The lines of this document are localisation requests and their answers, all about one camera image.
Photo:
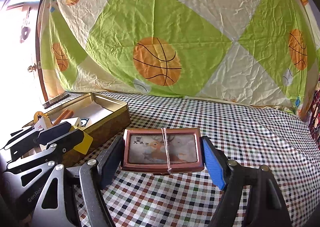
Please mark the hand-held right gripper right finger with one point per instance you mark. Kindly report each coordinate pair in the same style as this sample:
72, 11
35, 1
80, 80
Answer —
212, 164

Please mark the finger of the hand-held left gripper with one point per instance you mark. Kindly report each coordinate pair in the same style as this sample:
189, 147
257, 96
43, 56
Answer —
67, 142
53, 132

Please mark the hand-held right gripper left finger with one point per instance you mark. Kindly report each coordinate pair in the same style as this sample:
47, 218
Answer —
110, 159

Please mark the small yellow cube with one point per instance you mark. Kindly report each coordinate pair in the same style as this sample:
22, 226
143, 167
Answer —
85, 145

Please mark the brown comb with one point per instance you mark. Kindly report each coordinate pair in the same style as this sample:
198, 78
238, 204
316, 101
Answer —
63, 116

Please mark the moon print toy block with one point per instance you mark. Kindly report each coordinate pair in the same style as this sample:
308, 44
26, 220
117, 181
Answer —
84, 122

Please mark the gold tin box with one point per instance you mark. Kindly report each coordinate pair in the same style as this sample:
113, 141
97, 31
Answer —
110, 127

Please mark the brown picture card case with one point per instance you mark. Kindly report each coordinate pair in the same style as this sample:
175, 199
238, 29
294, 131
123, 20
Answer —
150, 152

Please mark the metal bar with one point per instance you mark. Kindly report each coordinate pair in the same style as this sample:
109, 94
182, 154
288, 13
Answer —
56, 99

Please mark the white paper sheet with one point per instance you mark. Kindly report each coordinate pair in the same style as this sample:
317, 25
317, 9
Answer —
98, 114

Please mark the checkered bed sheet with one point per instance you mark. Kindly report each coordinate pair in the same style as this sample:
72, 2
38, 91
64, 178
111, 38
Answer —
250, 142

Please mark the hanging door ornament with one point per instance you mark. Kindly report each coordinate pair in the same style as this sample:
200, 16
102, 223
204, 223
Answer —
25, 31

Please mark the red plaid bear cloth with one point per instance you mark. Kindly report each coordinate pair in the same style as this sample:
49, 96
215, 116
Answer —
315, 117

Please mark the basketball print blanket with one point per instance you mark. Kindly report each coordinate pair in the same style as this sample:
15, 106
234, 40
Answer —
175, 5

